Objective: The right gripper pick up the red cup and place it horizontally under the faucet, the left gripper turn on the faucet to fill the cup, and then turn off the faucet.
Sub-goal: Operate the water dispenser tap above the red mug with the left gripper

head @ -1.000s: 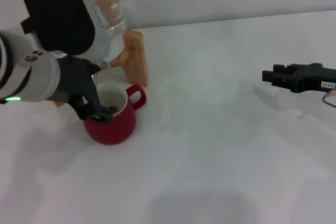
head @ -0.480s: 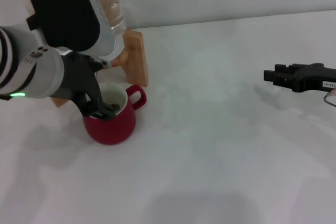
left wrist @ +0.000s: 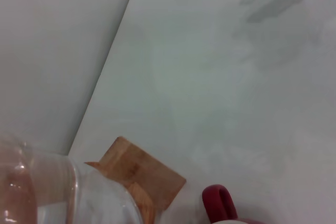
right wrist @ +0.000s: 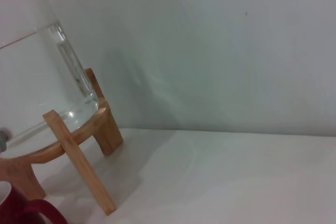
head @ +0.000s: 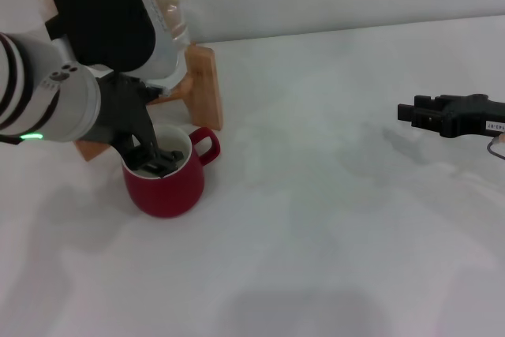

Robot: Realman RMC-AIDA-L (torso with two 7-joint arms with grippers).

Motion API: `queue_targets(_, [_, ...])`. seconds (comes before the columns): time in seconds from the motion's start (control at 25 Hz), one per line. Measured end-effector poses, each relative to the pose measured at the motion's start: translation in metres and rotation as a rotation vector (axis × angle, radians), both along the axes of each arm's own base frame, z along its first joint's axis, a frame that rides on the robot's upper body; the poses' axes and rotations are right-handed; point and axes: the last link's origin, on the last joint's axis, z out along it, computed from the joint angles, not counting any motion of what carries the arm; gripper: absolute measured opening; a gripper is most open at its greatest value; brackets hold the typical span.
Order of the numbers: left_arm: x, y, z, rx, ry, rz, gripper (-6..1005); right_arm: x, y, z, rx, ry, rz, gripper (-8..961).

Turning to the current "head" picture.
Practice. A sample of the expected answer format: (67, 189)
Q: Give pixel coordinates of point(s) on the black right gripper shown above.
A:
(473, 116)

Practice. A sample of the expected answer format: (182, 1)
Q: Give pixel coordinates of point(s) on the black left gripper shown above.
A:
(118, 116)

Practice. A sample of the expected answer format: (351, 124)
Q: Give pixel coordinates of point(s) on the red ceramic cup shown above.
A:
(165, 199)

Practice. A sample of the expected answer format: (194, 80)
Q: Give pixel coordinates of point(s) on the light wooden dispenser stand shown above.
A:
(205, 88)

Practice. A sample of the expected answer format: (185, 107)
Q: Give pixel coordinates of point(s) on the clear glass water dispenser jar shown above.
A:
(175, 17)

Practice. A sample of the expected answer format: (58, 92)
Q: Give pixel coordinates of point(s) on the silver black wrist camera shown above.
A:
(106, 17)

